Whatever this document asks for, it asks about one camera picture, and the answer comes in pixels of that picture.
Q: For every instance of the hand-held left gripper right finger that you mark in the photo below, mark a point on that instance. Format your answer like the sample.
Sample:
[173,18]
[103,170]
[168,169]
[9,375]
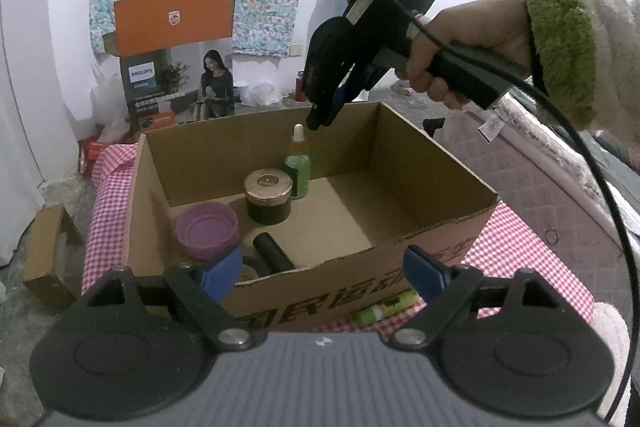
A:
[425,272]

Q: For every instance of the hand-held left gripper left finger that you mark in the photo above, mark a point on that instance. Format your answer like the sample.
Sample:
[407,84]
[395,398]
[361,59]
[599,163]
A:
[220,272]

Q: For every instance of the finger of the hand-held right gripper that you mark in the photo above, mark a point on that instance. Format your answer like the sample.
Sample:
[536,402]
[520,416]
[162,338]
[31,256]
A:
[316,117]
[340,101]

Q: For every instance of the green dropper bottle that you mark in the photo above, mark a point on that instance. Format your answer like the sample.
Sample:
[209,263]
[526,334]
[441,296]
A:
[298,167]

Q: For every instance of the person's right hand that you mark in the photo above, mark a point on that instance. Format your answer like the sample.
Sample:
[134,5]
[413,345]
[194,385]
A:
[475,32]

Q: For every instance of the red bottle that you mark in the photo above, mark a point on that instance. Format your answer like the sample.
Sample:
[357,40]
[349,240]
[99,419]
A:
[300,88]

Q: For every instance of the purple round lid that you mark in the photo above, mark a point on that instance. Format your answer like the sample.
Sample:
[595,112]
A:
[207,232]

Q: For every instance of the green marker pen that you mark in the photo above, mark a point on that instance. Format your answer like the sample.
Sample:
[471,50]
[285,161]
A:
[387,307]

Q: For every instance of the black cylinder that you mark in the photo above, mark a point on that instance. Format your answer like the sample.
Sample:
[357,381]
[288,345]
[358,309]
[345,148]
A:
[272,252]

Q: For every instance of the white plastic bag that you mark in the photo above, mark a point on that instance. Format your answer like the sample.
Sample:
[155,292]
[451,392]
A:
[261,94]
[112,117]

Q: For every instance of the pink slipper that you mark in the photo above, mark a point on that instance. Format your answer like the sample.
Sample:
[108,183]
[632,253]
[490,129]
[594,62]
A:
[400,88]

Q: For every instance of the dark jar with gold lid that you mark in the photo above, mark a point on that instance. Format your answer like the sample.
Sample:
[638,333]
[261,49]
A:
[268,199]

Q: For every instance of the pink checked cloth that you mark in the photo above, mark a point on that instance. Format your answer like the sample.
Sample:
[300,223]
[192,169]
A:
[525,252]

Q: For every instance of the quilted mattress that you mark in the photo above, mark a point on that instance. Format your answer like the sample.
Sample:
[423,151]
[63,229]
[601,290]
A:
[540,177]

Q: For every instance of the red packet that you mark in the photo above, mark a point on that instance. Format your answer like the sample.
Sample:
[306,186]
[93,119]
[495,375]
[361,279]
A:
[92,154]

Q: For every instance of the orange printed product box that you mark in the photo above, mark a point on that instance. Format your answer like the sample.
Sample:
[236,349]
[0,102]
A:
[175,14]

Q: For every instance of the small cardboard box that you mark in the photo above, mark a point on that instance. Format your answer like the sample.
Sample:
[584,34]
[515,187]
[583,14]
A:
[45,257]

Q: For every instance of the white fleece clothing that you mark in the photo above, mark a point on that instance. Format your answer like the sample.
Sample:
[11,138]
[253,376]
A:
[612,347]

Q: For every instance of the white curtain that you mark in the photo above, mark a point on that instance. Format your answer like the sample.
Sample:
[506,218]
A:
[20,107]

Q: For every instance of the wall socket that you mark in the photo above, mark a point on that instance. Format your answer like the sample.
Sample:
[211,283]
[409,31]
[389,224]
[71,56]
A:
[296,51]

